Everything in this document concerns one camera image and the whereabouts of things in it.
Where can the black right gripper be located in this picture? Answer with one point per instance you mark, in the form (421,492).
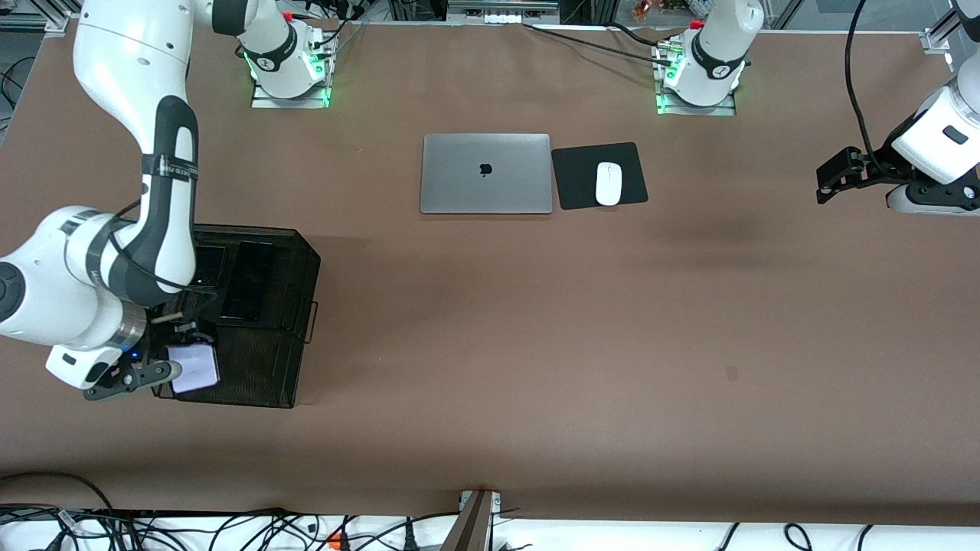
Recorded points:
(184,334)

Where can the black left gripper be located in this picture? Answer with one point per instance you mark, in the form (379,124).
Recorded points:
(880,162)

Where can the long black phone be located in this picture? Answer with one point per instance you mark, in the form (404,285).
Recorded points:
(249,283)

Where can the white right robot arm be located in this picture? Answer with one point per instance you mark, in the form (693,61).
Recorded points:
(115,61)

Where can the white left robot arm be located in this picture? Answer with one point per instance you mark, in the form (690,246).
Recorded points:
(720,46)

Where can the black mesh two-tier tray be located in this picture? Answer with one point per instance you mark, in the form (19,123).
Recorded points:
(276,360)

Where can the white computer mouse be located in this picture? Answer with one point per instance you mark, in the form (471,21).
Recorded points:
(609,184)

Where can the black mouse pad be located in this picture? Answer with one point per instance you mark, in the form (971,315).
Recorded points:
(574,180)

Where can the silver laptop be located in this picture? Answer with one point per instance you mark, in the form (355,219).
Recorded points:
(459,184)

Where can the white power strip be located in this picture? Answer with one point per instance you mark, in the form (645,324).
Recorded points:
(505,15)

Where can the aluminium frame profile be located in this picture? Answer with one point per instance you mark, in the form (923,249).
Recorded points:
(938,34)
(38,19)

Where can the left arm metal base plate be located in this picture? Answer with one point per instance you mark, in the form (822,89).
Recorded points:
(670,109)

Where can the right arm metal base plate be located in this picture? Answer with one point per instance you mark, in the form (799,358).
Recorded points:
(264,99)

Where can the grey metal camera post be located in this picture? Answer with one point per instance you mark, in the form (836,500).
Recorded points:
(471,528)

